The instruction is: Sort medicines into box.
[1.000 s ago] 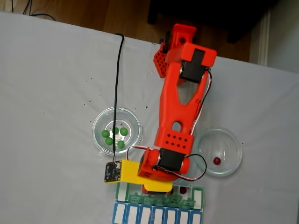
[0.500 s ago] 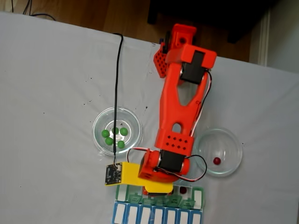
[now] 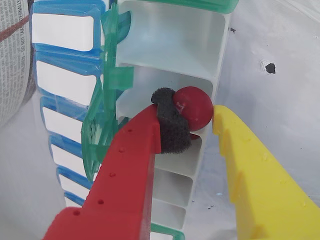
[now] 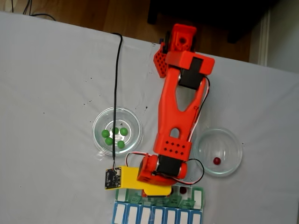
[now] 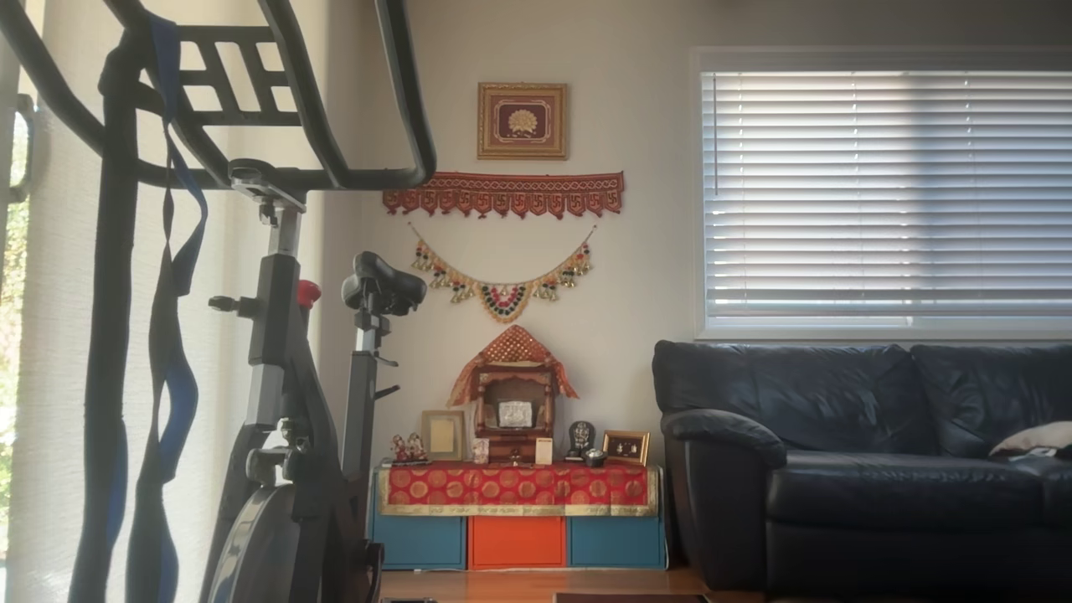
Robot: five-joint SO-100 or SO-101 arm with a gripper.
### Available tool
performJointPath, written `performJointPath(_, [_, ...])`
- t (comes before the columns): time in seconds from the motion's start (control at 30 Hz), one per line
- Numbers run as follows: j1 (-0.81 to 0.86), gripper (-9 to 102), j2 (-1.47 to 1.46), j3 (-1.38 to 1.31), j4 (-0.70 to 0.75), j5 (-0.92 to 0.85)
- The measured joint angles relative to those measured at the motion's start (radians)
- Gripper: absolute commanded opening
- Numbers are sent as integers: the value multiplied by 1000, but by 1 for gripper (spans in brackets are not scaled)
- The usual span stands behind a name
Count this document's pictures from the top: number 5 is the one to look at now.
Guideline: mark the beaded door garland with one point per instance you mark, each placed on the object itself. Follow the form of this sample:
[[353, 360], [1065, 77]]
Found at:
[[502, 301]]

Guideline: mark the orange shrine canopy cloth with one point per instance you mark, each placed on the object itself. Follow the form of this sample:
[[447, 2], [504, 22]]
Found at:
[[512, 345]]

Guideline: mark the silver embossed picture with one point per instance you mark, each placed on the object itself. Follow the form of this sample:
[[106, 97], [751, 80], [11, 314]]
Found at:
[[515, 414]]

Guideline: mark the dark idol statue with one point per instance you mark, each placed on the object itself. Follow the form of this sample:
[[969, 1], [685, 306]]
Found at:
[[580, 437]]

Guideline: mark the small wooden shrine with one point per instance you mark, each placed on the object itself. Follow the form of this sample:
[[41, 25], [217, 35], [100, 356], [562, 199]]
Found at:
[[511, 448]]

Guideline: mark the white card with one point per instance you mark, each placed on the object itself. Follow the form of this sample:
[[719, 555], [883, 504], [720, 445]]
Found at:
[[543, 450]]

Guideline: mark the small white picture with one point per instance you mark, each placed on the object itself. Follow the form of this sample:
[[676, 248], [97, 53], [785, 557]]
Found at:
[[480, 450]]

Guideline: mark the small black bowl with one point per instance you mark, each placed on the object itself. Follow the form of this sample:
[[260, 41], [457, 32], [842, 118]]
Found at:
[[594, 457]]

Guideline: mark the red gold patterned tablecloth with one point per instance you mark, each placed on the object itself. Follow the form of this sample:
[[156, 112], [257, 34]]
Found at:
[[515, 487]]

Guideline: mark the small painted figurines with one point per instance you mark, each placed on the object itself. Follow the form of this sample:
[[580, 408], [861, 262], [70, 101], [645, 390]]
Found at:
[[409, 450]]

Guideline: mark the orange storage cube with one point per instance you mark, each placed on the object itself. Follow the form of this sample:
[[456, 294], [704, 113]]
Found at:
[[517, 543]]

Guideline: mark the blue storage cube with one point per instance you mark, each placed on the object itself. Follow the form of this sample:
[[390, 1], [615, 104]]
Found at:
[[419, 543], [615, 543]]

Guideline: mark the black exercise bike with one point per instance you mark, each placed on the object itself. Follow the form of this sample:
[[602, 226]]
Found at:
[[276, 335]]

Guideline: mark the dark red rug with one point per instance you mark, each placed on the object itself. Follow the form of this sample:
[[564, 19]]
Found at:
[[628, 598]]

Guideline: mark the black leather sofa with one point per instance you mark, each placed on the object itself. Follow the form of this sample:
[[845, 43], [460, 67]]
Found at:
[[837, 419]]

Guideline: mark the white window blinds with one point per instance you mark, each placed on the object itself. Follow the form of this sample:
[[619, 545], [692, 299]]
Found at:
[[879, 209]]

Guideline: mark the white sheer curtain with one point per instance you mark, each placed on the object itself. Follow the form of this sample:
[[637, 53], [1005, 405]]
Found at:
[[50, 377]]

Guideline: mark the beige cushion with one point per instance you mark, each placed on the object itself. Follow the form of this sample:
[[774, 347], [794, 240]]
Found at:
[[1038, 437]]

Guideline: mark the red embroidered wall hanging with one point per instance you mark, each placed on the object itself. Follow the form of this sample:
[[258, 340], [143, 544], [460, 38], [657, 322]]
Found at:
[[502, 194]]

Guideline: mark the beige photo frame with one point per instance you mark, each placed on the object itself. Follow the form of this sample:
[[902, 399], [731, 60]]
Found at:
[[443, 435]]

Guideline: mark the gold photo frame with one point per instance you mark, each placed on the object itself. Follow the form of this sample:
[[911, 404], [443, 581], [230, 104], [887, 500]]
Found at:
[[626, 448]]

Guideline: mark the gold framed wall picture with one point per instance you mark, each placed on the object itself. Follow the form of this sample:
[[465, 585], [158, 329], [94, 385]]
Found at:
[[523, 121]]

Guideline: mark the white window frame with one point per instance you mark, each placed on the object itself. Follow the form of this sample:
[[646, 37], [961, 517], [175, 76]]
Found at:
[[879, 59]]

